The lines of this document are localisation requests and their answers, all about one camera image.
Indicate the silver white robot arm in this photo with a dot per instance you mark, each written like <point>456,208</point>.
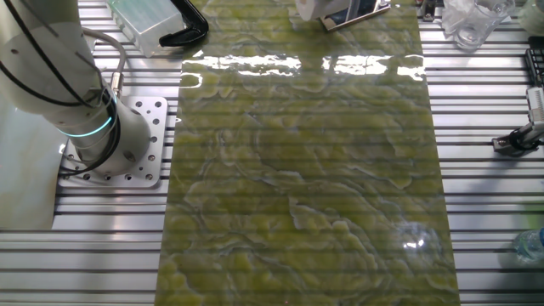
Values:
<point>42,64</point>

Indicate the black C-clamp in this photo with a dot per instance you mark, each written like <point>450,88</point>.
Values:
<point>191,30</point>

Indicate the pale green container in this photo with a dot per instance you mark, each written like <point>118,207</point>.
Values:
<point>533,15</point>

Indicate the metal bracket with bolt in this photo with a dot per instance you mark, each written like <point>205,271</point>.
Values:
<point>427,10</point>

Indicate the translucent plastic box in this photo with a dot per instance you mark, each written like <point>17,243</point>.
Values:
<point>146,23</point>

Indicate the clear water bottle blue cap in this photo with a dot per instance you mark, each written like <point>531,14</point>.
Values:
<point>530,245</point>

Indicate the metal camera mount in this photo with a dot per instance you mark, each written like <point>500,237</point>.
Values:
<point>516,140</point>

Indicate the white paper roll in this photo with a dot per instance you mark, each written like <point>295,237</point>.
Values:
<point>316,8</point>

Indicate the black keyboard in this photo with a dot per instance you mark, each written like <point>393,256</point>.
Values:
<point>536,64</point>

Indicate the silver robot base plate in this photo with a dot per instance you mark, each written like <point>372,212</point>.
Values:
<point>153,127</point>

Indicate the green marble pattern mat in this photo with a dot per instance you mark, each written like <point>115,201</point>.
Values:
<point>297,191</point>

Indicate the clear plastic cup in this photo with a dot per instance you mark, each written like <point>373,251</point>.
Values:
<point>489,25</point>

